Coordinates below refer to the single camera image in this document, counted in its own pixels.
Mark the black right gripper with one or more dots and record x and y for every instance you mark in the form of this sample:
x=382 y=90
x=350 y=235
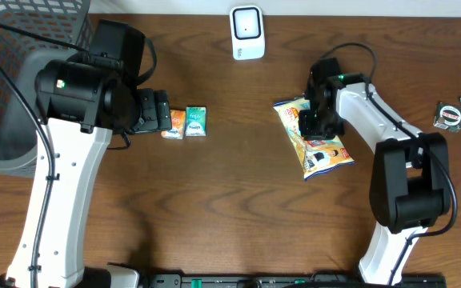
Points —
x=308 y=133

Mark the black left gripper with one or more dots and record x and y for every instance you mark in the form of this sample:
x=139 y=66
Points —
x=163 y=116

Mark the orange snack packet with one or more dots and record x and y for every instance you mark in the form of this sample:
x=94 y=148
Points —
x=178 y=121

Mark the yellow snack bag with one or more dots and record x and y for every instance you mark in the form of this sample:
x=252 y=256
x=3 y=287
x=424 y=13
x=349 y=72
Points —
x=315 y=156

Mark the green tissue packet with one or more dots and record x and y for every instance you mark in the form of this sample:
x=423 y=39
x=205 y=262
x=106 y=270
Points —
x=195 y=121

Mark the black round-logo snack packet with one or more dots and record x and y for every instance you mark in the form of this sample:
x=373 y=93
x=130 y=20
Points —
x=447 y=117

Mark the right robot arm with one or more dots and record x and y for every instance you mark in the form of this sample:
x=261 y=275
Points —
x=411 y=193

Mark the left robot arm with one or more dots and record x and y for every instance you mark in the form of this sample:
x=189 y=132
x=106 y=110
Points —
x=83 y=105

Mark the white barcode scanner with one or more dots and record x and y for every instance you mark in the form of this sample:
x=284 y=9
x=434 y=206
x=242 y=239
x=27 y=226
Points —
x=247 y=33

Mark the dark grey plastic basket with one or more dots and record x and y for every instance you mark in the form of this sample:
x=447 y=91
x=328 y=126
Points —
x=21 y=58

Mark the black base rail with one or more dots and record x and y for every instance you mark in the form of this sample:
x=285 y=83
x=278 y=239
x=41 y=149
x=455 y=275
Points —
x=259 y=281

